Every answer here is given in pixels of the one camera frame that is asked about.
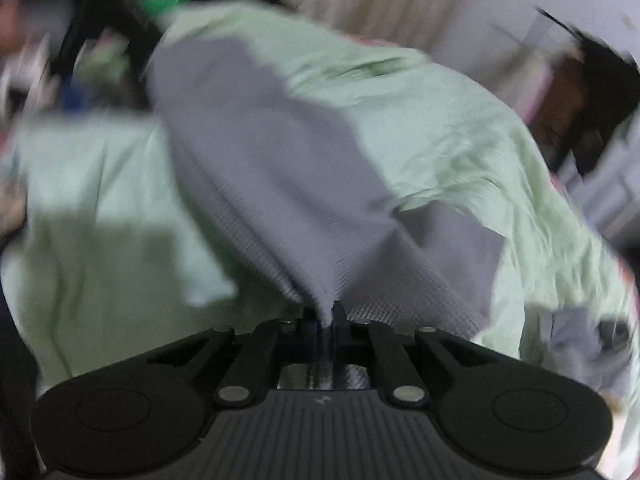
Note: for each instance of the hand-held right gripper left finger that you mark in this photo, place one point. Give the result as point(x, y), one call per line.
point(264, 342)

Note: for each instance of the light green bed sheet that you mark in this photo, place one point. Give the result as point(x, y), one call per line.
point(320, 160)

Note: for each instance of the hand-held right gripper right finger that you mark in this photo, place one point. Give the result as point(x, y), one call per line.
point(385, 345)

